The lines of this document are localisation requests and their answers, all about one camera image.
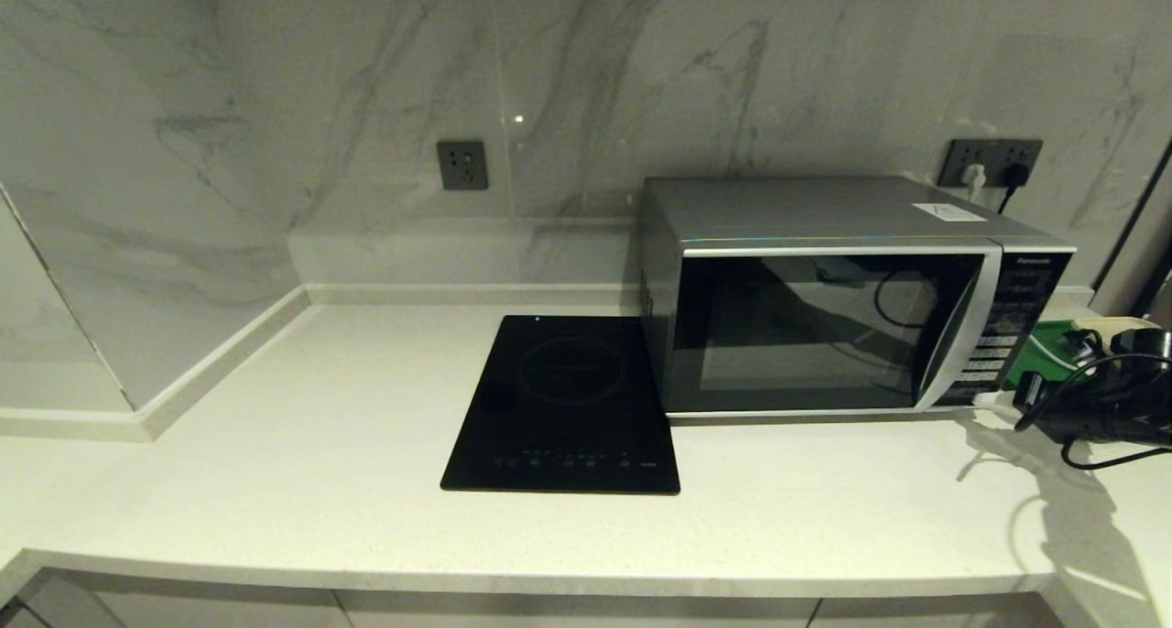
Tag black power plug with cable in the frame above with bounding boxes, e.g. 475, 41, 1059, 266
996, 162, 1029, 215

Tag grey angled cabinet panel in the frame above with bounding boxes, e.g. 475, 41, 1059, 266
989, 594, 1068, 628
0, 573, 125, 628

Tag white paper label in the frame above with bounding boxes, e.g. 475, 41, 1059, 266
912, 202, 988, 222

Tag white power cable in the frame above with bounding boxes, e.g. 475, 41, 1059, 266
1025, 333, 1086, 374

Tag grey single wall socket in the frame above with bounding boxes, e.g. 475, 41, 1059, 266
437, 140, 490, 191

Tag grey cabinet door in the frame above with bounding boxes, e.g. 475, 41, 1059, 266
808, 594, 1004, 628
92, 584, 353, 628

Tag silver Panasonic microwave oven body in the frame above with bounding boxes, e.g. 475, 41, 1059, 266
638, 176, 1077, 420

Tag grey double wall socket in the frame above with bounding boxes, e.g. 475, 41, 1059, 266
940, 138, 1045, 188

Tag beige power strip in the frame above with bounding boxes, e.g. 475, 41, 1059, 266
1071, 315, 1164, 338

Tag microwave door with dark glass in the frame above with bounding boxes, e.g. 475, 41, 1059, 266
667, 244, 1004, 418

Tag green plastic tray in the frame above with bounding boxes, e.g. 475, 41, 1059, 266
1007, 321, 1104, 393

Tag black induction cooktop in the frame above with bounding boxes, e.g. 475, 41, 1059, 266
440, 315, 681, 495

